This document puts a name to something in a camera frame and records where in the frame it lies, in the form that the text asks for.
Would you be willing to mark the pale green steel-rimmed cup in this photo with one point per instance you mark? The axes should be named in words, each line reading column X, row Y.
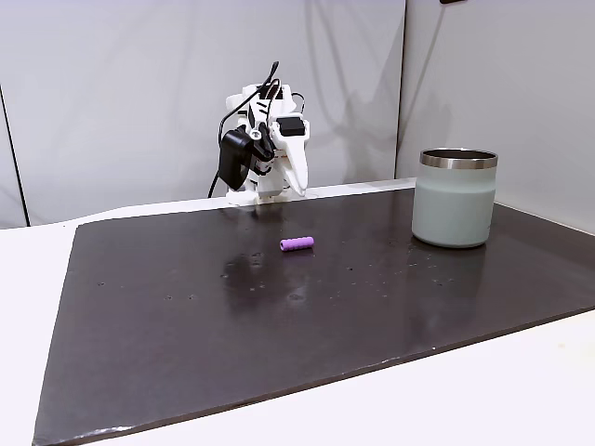
column 453, row 204

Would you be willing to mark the black wall-mounted device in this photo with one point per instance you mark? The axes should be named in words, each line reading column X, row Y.
column 453, row 1

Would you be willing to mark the purple pen grip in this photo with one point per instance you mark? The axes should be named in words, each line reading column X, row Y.
column 296, row 244

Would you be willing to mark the black oval camera box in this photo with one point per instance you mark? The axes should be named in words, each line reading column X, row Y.
column 234, row 158

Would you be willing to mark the dark brown table mat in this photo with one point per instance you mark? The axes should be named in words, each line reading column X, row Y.
column 297, row 316

